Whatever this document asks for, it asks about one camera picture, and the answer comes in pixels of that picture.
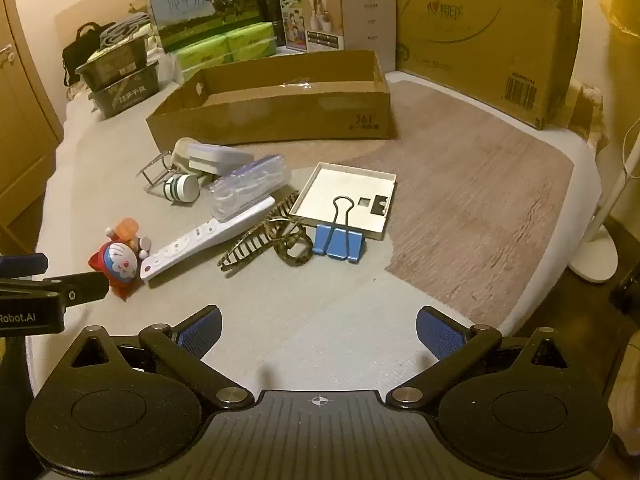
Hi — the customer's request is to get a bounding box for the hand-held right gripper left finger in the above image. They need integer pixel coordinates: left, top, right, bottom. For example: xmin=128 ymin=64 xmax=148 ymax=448
xmin=65 ymin=305 xmax=256 ymax=411

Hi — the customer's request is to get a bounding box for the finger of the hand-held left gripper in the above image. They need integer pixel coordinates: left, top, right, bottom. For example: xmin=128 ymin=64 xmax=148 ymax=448
xmin=0 ymin=254 xmax=49 ymax=279
xmin=42 ymin=272 xmax=110 ymax=307

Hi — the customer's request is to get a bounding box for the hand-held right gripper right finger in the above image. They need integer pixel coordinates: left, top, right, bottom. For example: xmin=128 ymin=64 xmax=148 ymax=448
xmin=385 ymin=305 xmax=576 ymax=411

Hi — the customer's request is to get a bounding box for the red and blue cat toy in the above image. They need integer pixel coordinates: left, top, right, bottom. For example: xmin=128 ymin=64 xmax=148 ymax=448
xmin=89 ymin=217 xmax=152 ymax=302

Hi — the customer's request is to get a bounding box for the white remote control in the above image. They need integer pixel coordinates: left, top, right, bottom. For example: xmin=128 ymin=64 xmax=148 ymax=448
xmin=140 ymin=196 xmax=277 ymax=282

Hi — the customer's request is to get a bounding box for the blue binder clip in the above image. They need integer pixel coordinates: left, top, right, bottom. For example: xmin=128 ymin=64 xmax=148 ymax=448
xmin=312 ymin=195 xmax=368 ymax=264

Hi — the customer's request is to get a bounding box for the white green striped small bottle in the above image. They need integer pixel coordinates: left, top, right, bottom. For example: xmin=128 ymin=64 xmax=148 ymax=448
xmin=164 ymin=172 xmax=201 ymax=206

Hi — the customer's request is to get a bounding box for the blue tissue packet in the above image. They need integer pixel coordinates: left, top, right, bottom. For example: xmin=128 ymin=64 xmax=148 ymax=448
xmin=202 ymin=154 xmax=293 ymax=221

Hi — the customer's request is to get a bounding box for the white lidded container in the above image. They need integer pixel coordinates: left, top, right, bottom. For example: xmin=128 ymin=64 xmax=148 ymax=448
xmin=172 ymin=141 xmax=241 ymax=177

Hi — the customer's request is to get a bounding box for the white square box lid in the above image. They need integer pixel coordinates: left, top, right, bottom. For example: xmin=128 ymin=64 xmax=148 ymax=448
xmin=289 ymin=162 xmax=399 ymax=242

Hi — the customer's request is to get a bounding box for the shallow cardboard box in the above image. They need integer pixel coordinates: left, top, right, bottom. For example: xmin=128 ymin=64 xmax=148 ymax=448
xmin=145 ymin=50 xmax=401 ymax=147

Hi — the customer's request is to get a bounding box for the brown hair claw clip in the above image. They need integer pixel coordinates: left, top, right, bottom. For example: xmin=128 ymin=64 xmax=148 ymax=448
xmin=217 ymin=190 xmax=315 ymax=273

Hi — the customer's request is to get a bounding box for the wood-grain mat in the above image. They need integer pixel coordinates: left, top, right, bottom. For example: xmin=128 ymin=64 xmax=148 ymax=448
xmin=295 ymin=77 xmax=576 ymax=328

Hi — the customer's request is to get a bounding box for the wooden door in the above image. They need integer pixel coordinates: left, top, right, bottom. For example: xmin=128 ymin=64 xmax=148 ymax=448
xmin=0 ymin=0 xmax=65 ymax=241

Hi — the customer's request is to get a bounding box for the white fan stand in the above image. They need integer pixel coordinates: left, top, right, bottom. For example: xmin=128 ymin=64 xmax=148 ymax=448
xmin=570 ymin=125 xmax=640 ymax=285

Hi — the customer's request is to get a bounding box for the black instant rice bowl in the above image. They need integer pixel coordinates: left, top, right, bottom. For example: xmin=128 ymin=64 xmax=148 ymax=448
xmin=75 ymin=37 xmax=151 ymax=91
xmin=89 ymin=60 xmax=161 ymax=120

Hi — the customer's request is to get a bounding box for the black bag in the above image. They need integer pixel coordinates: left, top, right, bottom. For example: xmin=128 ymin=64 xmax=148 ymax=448
xmin=61 ymin=22 xmax=117 ymax=87

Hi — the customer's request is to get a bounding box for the torn cardboard flap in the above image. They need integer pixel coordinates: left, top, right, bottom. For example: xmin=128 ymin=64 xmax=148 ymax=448
xmin=570 ymin=82 xmax=611 ymax=151

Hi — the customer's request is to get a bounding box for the green tissue pack bundle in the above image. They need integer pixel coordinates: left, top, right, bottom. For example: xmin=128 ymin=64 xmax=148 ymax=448
xmin=170 ymin=20 xmax=278 ymax=81

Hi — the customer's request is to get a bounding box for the large brown cardboard box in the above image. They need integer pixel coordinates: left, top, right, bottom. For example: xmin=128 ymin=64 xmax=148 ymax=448
xmin=362 ymin=0 xmax=601 ymax=131

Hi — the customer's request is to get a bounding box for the milk carton with cow picture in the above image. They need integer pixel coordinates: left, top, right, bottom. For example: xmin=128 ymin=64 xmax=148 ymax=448
xmin=144 ymin=0 xmax=261 ymax=53

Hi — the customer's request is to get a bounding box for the white humidifier box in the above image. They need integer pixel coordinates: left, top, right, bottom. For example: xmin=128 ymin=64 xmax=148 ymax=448
xmin=301 ymin=0 xmax=398 ymax=53

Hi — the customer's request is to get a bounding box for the grey striped strap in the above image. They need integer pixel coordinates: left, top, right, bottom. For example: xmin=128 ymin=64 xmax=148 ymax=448
xmin=100 ymin=17 xmax=151 ymax=48

